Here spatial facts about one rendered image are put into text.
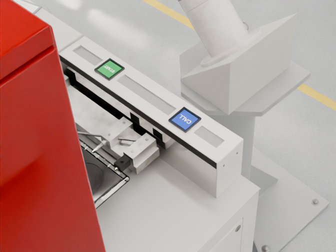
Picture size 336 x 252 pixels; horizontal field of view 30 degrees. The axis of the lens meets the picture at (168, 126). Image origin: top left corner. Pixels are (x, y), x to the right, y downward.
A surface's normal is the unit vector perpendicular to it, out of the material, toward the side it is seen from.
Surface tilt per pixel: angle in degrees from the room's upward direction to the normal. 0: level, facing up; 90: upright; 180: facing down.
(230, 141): 0
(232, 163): 90
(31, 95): 90
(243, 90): 90
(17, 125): 90
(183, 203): 0
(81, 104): 0
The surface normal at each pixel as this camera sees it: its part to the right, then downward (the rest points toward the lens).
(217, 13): 0.18, 0.11
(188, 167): -0.68, 0.57
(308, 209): -0.04, -0.65
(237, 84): 0.69, 0.53
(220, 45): -0.36, 0.42
